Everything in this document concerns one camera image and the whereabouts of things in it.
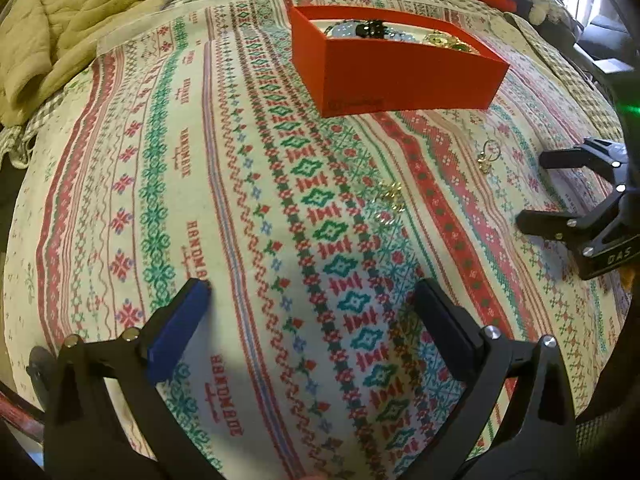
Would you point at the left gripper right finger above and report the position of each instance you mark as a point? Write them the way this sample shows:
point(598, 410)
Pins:
point(516, 416)

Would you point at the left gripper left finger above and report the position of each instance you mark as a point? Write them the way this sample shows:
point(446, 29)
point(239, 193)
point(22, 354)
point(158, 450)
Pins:
point(83, 438)

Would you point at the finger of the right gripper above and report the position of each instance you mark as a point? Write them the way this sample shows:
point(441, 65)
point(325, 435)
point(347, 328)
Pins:
point(607, 159)
point(595, 231)

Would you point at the gold hoop charm earring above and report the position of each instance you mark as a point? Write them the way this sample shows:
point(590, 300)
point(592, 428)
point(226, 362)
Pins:
point(489, 154)

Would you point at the small gold earring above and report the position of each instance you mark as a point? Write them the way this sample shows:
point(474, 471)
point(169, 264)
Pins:
point(388, 203)

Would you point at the black hair claw clip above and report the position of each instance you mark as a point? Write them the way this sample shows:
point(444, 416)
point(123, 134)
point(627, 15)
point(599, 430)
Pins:
point(373, 29)

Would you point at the red jewelry box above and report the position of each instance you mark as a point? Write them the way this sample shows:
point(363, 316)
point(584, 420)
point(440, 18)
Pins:
point(421, 64)

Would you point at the white plush toy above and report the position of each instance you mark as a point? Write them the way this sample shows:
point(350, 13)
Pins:
point(553, 11)

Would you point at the patterned knit blanket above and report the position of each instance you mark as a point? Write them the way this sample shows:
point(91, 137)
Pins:
point(193, 150)

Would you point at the beige quilted comforter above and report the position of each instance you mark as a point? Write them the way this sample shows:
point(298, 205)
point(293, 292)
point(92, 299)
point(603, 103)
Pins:
point(44, 43)

